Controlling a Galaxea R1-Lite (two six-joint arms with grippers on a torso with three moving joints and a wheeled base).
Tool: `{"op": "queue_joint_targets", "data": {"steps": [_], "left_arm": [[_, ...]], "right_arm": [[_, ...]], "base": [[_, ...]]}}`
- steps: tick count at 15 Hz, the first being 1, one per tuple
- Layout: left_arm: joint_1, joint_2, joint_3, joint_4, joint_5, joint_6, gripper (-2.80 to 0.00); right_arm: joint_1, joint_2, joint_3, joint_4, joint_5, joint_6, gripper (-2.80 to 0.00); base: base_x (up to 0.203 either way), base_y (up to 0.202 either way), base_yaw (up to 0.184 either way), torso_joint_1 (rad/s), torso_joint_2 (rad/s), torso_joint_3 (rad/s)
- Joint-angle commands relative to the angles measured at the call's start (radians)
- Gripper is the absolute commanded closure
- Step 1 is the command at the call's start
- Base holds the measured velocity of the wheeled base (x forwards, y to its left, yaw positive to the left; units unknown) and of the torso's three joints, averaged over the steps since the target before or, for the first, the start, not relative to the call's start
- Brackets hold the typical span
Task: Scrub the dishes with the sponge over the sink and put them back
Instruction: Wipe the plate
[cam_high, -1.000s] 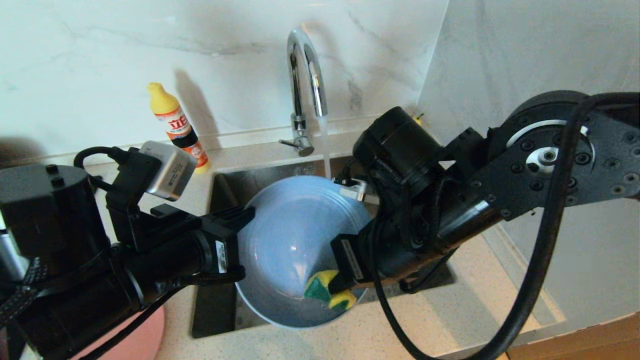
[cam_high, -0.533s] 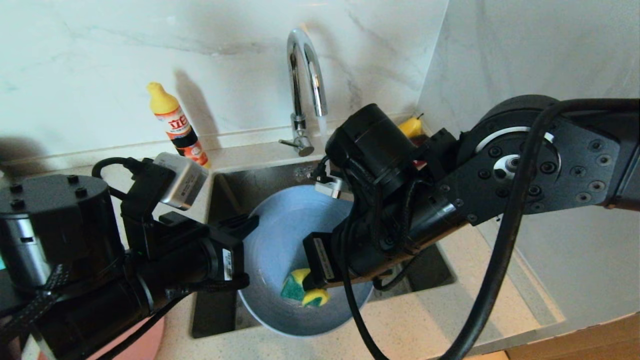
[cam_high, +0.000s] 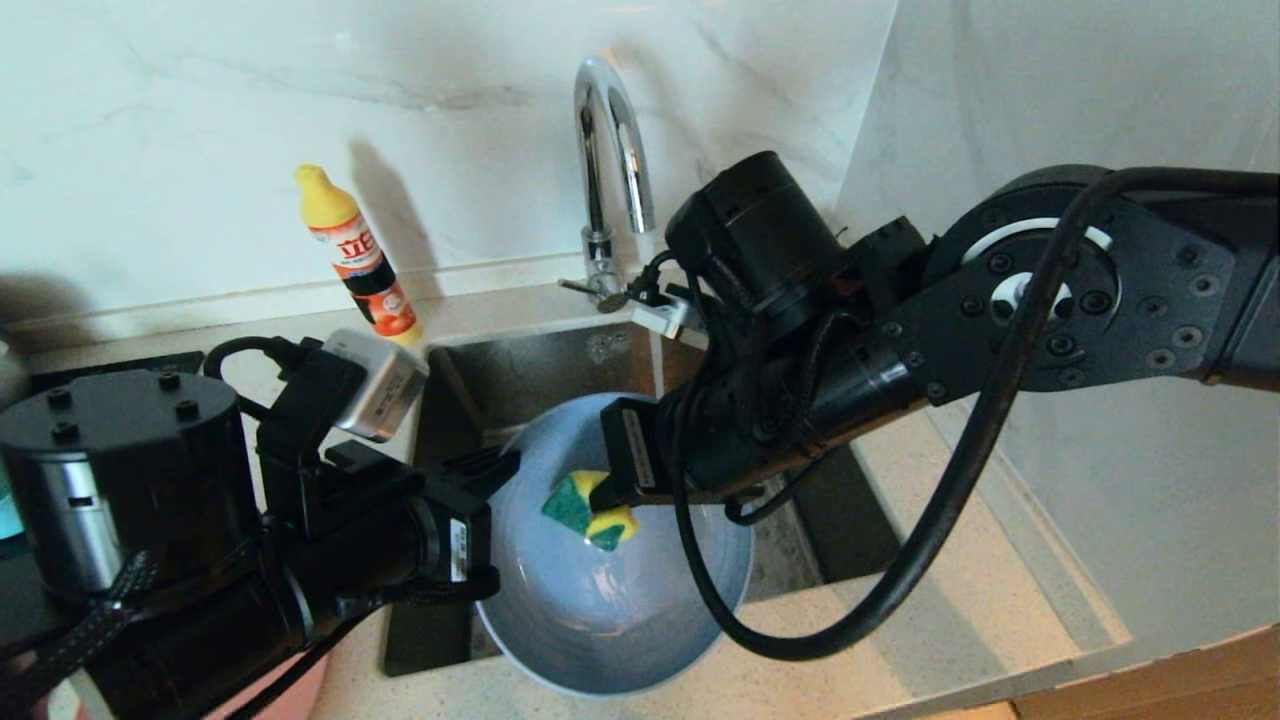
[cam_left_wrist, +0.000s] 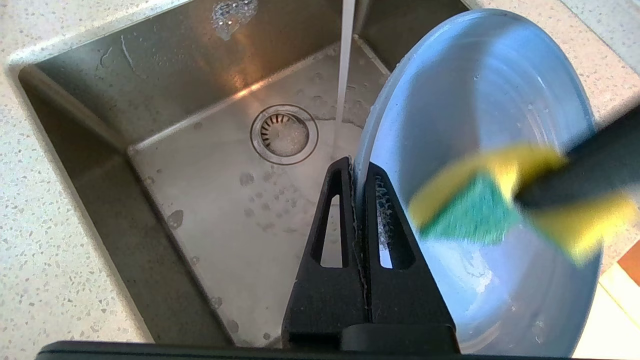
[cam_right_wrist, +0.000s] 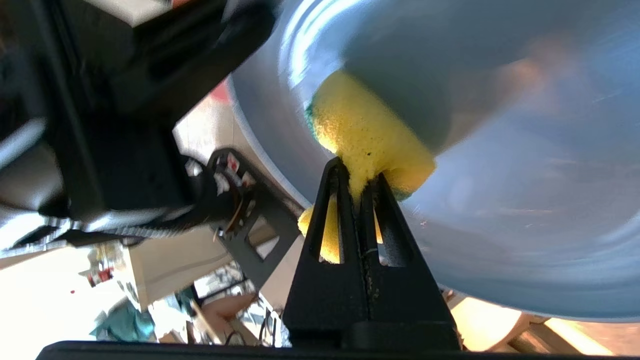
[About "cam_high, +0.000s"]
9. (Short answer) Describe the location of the yellow green sponge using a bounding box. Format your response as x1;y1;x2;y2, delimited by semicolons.
541;470;641;553

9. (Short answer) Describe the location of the blue-grey plate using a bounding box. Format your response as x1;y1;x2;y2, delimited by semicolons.
477;392;755;698

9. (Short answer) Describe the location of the pink plate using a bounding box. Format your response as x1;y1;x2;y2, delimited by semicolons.
215;650;329;720

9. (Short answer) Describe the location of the yellow-capped detergent bottle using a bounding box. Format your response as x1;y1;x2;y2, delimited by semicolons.
294;165;423;346

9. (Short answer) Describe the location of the chrome gooseneck faucet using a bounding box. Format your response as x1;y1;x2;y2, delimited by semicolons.
558;57;657;313

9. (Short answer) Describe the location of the teal bowl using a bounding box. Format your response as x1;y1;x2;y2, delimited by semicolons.
0;470;26;546

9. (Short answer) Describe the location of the stainless steel sink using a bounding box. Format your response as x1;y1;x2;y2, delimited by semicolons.
382;310;913;679

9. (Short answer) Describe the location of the running water stream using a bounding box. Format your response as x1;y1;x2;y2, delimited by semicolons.
638;232;669;399

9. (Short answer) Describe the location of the black glass cooktop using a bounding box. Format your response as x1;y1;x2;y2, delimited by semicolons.
30;350;206;386

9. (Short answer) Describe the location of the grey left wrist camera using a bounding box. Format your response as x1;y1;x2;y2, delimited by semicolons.
322;328;431;444

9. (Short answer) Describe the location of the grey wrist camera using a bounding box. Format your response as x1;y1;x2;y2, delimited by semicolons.
628;285;711;349
322;328;431;444

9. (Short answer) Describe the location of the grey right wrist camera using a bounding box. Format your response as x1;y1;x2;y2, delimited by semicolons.
628;285;711;349

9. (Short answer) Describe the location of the thin black cable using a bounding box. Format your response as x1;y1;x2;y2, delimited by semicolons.
722;455;851;528

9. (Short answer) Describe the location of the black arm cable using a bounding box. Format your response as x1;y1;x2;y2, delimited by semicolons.
672;167;1280;663
203;335;311;416

